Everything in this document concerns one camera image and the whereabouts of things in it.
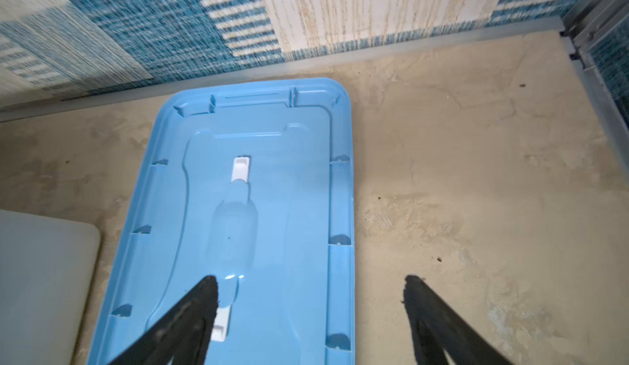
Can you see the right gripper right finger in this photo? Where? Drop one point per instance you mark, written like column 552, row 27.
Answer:
column 439, row 333

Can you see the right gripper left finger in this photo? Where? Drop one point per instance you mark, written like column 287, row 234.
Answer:
column 183, row 334

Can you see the white plastic storage bin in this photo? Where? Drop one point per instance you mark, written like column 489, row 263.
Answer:
column 47, row 266

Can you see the blue plastic bin lid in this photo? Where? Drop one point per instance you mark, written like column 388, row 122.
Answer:
column 253, row 184

